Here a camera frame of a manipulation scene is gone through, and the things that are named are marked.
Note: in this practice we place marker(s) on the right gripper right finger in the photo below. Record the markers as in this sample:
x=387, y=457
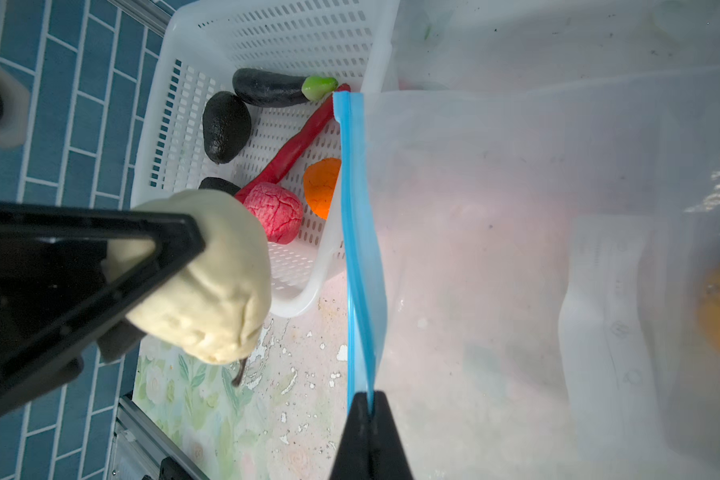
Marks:
x=387, y=458

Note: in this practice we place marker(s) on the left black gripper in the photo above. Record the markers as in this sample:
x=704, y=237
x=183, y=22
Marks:
x=68, y=278

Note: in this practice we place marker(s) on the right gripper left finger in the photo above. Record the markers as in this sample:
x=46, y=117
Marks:
x=353, y=456

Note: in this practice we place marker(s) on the clear zip bag blue zipper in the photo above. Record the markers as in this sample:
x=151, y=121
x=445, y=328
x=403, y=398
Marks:
x=524, y=274

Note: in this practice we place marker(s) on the black toy avocado lower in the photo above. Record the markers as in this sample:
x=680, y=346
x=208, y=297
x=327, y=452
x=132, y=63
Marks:
x=219, y=184

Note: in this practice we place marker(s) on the black toy avocado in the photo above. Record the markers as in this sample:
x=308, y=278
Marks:
x=227, y=127
x=219, y=184

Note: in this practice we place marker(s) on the pink toy fruit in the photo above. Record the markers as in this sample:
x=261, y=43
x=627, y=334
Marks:
x=279, y=211

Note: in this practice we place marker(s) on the red toy chili pepper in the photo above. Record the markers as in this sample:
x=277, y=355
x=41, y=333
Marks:
x=281, y=164

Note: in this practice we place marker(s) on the black toy avocado upper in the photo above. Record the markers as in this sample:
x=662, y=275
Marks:
x=227, y=127

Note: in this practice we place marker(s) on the orange toy tangerine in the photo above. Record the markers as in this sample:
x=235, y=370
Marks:
x=320, y=180

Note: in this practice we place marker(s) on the dark toy eggplant green stem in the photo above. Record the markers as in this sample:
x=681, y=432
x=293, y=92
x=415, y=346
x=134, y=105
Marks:
x=266, y=89

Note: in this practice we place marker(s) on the white plastic perforated basket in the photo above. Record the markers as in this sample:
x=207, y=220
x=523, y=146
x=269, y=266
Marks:
x=206, y=42

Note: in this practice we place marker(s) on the aluminium front rail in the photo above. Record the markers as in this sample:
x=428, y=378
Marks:
x=140, y=450

